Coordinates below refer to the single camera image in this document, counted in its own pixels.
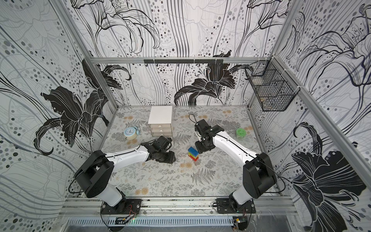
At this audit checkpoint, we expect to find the blue lego brick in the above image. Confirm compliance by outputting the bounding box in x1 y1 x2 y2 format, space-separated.
188 147 199 155

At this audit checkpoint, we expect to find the red lego brick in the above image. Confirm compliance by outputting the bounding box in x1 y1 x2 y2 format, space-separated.
189 156 199 162

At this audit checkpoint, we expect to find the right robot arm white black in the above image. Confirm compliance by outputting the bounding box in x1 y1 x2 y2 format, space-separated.
195 122 277 206

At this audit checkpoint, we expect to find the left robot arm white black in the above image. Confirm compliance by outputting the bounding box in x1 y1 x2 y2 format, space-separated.
73 143 176 207

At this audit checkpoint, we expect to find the white drawer cabinet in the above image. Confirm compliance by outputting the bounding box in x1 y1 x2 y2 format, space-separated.
148 106 173 137

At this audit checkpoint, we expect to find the small blue alarm clock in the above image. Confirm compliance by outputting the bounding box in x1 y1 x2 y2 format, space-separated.
124 127 140 141

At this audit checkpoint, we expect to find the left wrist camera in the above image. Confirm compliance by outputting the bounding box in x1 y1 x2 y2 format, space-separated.
152 135 172 151

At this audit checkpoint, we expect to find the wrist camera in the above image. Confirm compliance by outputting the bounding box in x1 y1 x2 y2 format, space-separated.
195 119 211 137
152 135 172 151

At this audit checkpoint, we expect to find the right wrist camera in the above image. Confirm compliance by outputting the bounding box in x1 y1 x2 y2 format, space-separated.
195 119 211 137

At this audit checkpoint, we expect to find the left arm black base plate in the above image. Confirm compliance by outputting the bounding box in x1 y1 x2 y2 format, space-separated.
100 199 143 215

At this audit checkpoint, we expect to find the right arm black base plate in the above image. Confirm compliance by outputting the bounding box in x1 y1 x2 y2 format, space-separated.
212 198 256 214

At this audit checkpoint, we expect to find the white slotted cable duct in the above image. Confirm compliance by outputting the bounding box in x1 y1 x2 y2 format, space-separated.
67 216 233 227

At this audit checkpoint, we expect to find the black wire basket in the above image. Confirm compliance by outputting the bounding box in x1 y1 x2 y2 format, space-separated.
244 58 297 112

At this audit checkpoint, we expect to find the black wall hook bar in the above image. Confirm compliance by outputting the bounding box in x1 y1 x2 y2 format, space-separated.
144 59 224 64

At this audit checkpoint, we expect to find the aluminium front rail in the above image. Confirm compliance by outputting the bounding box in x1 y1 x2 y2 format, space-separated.
60 196 298 217

